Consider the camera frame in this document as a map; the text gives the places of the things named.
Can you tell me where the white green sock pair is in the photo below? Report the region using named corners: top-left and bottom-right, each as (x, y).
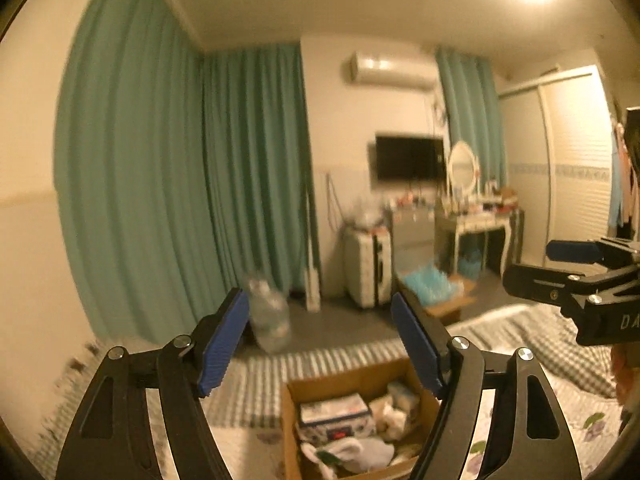
top-left (299, 437), bottom-right (395, 479)

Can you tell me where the person's right hand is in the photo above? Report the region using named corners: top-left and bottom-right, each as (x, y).
top-left (611, 342), bottom-right (639, 434)

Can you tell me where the blue basket under table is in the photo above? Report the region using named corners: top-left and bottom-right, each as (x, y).
top-left (458, 249), bottom-right (484, 281)

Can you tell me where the white dressing table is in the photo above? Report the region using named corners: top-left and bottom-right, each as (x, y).
top-left (434, 199), bottom-right (516, 281)

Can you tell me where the white louvered wardrobe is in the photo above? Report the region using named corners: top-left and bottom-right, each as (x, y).
top-left (499, 65), bottom-right (612, 266)

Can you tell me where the white oval vanity mirror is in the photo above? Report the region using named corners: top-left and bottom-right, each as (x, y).
top-left (447, 141), bottom-right (480, 198)

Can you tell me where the grey mini fridge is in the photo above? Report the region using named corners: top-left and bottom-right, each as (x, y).
top-left (388, 206), bottom-right (435, 274)

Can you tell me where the brown cardboard box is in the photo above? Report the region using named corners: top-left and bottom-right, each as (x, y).
top-left (281, 358), bottom-right (439, 479)

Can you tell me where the white suitcase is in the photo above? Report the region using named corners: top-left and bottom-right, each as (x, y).
top-left (344, 228), bottom-right (393, 309)

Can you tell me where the clear plastic bag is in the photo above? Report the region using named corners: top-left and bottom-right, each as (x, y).
top-left (350, 196), bottom-right (385, 231)

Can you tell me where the small green curtain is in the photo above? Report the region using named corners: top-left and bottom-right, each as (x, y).
top-left (435, 47), bottom-right (506, 186)

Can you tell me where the clear water jug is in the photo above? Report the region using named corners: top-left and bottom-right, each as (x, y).
top-left (243, 274), bottom-right (292, 354)

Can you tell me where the white stick vacuum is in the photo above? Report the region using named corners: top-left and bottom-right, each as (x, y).
top-left (305, 188), bottom-right (321, 313)

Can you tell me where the white air conditioner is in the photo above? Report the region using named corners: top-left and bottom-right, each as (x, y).
top-left (349, 52), bottom-right (438, 91)

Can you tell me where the large green curtain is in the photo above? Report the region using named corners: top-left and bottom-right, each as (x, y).
top-left (54, 0), bottom-right (314, 342)

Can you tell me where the black wall television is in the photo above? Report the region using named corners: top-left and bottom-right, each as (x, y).
top-left (375, 133), bottom-right (446, 182)

